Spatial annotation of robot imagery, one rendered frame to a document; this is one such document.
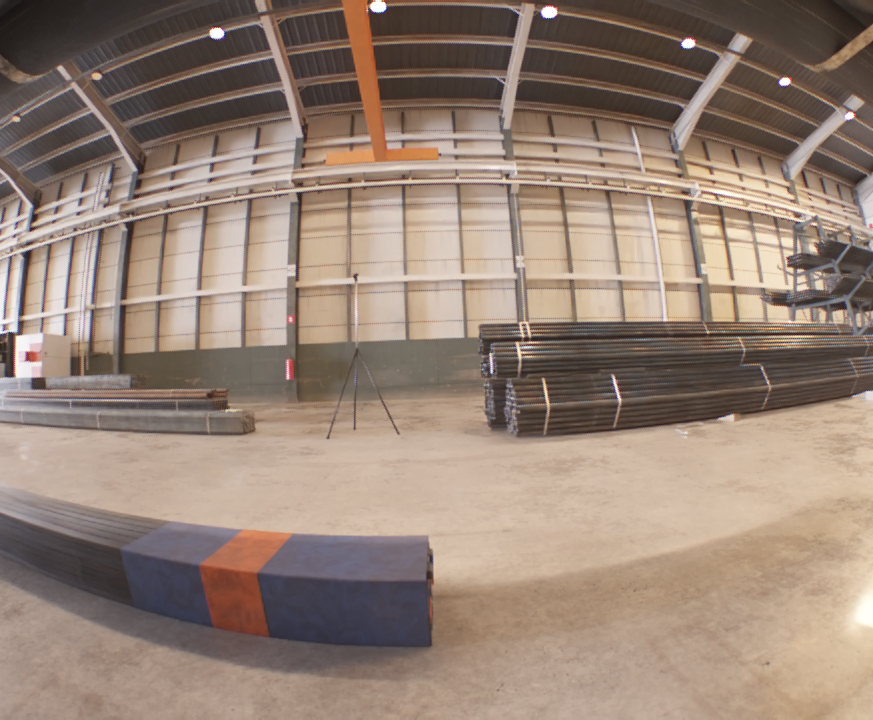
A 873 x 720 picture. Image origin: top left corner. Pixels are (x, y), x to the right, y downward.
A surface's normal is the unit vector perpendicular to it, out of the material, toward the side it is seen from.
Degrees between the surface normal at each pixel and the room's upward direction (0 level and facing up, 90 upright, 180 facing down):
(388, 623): 90
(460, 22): 170
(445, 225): 90
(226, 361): 90
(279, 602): 90
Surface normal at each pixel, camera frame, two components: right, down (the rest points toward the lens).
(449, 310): 0.04, -0.04
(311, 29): 0.04, 0.98
